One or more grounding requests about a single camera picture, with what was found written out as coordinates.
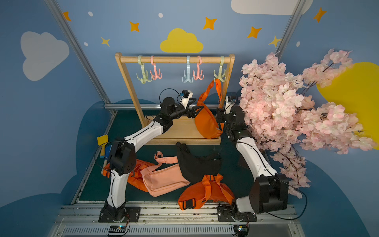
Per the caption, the orange bag green hook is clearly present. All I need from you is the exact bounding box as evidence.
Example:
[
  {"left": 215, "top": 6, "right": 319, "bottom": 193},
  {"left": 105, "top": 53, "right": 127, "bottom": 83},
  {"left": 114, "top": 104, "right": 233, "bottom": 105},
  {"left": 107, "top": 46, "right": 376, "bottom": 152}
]
[{"left": 194, "top": 79, "right": 224, "bottom": 139}]

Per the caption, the black sling bag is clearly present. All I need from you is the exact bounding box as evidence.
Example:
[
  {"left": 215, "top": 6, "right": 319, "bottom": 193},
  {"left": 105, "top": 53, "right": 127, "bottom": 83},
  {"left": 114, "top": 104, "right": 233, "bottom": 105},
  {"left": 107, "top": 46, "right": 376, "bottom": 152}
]
[{"left": 175, "top": 142, "right": 222, "bottom": 184}]

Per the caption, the orange bag pink hook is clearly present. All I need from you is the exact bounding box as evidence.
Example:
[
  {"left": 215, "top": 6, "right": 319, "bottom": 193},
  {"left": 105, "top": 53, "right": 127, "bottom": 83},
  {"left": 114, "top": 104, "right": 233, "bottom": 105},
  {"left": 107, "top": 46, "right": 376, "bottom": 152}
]
[{"left": 178, "top": 174, "right": 235, "bottom": 210}]

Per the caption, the pink shoulder bag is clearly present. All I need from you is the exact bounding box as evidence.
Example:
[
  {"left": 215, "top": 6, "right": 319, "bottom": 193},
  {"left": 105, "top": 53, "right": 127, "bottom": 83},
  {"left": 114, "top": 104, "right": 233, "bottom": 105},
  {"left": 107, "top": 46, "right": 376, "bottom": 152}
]
[{"left": 141, "top": 151, "right": 190, "bottom": 197}]

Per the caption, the orange sling bag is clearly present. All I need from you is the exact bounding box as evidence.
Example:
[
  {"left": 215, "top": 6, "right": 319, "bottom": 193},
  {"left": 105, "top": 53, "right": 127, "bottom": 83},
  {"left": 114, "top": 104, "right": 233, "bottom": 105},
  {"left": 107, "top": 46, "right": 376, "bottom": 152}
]
[{"left": 102, "top": 159, "right": 156, "bottom": 193}]

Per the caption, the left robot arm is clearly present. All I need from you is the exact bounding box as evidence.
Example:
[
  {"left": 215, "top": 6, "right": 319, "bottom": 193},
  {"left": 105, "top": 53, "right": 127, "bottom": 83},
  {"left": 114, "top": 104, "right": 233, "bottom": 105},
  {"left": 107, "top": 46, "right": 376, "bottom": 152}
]
[{"left": 99, "top": 97, "right": 204, "bottom": 223}]

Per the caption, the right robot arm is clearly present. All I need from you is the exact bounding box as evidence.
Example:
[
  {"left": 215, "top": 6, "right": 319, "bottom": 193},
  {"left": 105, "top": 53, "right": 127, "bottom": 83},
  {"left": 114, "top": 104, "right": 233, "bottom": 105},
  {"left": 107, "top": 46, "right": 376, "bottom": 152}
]
[{"left": 216, "top": 105, "right": 289, "bottom": 213}]

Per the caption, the light blue hook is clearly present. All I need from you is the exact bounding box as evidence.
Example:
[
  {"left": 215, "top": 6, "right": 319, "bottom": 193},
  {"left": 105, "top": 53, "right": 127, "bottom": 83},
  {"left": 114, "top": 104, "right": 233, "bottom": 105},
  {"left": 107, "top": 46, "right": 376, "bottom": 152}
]
[{"left": 182, "top": 55, "right": 194, "bottom": 84}]

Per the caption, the left pink hook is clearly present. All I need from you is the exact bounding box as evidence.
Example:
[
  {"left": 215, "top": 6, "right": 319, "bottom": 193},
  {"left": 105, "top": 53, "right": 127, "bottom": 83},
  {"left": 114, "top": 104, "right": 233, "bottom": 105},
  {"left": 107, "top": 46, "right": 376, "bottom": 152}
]
[{"left": 150, "top": 55, "right": 162, "bottom": 81}]

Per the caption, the left green hook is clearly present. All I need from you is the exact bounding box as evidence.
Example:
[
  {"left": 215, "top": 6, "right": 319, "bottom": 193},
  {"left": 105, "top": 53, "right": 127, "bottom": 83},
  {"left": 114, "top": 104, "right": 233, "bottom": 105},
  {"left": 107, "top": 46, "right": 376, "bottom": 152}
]
[{"left": 136, "top": 55, "right": 153, "bottom": 85}]

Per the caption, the wooden hanging rack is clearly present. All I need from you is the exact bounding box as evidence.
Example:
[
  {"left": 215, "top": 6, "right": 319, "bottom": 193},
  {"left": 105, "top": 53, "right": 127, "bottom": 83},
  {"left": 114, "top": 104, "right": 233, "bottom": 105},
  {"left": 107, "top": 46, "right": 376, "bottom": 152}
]
[{"left": 115, "top": 52, "right": 235, "bottom": 145}]

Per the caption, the pink cherry blossom tree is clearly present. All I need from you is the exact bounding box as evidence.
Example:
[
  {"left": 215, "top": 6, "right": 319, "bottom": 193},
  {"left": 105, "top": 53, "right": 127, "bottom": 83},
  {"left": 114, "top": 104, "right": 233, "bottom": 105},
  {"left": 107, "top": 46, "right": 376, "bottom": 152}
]
[{"left": 239, "top": 49, "right": 376, "bottom": 198}]

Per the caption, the blue toy shovel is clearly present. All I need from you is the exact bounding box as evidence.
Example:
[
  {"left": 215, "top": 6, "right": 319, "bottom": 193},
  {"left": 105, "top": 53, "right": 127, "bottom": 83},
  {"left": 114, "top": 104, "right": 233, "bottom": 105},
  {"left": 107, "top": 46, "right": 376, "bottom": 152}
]
[{"left": 105, "top": 145, "right": 112, "bottom": 160}]

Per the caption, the yellow toy shovel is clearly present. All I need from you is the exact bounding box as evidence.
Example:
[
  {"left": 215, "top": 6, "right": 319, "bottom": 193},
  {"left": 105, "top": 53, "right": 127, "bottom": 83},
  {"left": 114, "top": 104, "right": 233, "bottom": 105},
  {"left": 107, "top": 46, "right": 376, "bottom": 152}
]
[{"left": 97, "top": 134, "right": 108, "bottom": 159}]

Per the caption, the small circuit board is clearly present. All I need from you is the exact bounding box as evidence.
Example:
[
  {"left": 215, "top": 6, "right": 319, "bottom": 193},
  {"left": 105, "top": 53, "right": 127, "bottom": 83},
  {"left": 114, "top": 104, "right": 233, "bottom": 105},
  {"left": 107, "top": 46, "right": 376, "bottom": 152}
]
[{"left": 107, "top": 225, "right": 127, "bottom": 237}]

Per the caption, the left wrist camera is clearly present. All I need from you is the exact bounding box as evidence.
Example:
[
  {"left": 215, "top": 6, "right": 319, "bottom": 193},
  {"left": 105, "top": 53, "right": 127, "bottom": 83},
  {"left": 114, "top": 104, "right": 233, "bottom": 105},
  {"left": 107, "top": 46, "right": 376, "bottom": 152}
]
[{"left": 180, "top": 90, "right": 193, "bottom": 109}]

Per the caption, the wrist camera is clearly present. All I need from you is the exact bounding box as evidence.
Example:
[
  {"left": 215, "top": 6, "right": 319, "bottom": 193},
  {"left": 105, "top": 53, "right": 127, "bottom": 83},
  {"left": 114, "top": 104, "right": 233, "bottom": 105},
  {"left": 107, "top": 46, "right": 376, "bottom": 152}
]
[
  {"left": 224, "top": 96, "right": 237, "bottom": 115},
  {"left": 180, "top": 90, "right": 193, "bottom": 109}
]

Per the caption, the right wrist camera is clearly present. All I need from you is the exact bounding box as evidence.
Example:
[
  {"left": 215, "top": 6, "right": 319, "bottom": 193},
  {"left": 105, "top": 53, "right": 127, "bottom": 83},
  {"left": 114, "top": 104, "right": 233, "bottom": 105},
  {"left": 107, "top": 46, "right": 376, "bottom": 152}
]
[{"left": 224, "top": 96, "right": 237, "bottom": 115}]

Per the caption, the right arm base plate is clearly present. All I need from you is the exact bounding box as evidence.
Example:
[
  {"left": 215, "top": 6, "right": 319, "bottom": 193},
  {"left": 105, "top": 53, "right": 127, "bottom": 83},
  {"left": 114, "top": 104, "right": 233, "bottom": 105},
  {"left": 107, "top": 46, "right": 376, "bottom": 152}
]
[{"left": 217, "top": 204, "right": 257, "bottom": 222}]

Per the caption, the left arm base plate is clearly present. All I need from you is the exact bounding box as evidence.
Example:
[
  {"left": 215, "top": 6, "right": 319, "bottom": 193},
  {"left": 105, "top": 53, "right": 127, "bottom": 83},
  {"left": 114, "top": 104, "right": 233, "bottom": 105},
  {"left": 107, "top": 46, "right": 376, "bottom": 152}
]
[{"left": 98, "top": 206, "right": 141, "bottom": 223}]

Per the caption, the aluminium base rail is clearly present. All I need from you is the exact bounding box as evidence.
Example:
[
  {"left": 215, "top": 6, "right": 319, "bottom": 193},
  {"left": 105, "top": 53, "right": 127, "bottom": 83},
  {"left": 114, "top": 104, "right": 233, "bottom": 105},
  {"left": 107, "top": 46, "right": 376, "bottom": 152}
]
[{"left": 49, "top": 201, "right": 305, "bottom": 237}]

